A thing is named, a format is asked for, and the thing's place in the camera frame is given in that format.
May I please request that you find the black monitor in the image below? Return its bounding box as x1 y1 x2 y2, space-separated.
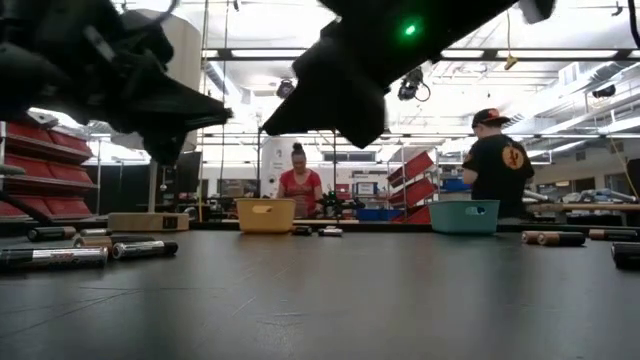
174 151 203 195

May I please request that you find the blue bin shelf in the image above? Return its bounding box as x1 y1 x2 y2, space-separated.
442 178 472 194

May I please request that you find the black stand frame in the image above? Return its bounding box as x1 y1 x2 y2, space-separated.
256 127 338 221

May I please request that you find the blue plastic crate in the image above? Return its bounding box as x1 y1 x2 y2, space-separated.
357 208 404 222

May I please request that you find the person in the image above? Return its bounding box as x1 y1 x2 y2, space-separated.
277 142 325 220
462 107 535 220

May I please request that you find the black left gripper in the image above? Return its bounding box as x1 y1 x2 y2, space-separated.
0 0 234 165

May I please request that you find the yellow plastic bin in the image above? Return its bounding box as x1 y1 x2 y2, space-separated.
234 197 297 235

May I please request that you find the teal plastic bin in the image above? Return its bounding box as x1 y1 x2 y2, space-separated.
428 199 501 236

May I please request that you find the white shade wooden lamp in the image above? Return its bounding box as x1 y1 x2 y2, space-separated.
107 8 203 233

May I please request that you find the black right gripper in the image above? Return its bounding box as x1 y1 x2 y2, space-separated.
262 0 519 149

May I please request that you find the wooden table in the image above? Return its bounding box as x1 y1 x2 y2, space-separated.
524 202 640 214

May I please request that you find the black aluminium table frame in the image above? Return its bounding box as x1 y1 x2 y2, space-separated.
0 219 640 236

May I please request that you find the black ceiling camera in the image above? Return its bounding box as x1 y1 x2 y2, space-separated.
397 67 432 103
274 78 297 100

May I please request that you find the red storage bin rack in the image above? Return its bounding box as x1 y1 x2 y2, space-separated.
0 112 99 221
387 149 437 225

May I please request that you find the white cabinet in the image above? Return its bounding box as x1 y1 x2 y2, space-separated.
262 137 300 199

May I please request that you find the black overhead light bar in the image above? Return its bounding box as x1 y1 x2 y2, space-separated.
202 47 640 62

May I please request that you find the black diagonal frame strut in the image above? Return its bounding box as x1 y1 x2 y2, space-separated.
0 191 55 225

